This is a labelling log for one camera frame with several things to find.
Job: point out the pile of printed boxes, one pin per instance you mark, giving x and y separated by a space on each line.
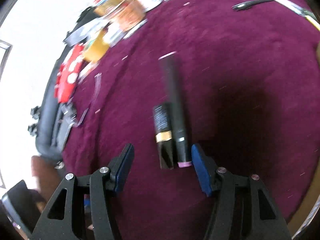
135 2

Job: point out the yellow packet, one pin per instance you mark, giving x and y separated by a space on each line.
96 48

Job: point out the clear plastic strip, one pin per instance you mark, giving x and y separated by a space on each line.
97 87
82 117

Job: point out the black marker with pink cap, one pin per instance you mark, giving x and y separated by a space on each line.
177 110

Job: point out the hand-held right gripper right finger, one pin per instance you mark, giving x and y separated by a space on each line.
202 172

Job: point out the slim black pen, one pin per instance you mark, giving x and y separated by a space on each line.
250 3

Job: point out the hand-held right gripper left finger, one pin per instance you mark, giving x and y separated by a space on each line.
122 170

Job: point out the grey bag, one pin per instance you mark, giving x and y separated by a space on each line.
47 120

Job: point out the yellow pencil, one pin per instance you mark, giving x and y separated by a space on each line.
313 20

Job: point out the black lipstick tube gold band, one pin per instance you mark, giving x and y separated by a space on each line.
162 122

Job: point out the red packet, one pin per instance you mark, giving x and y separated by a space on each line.
68 75

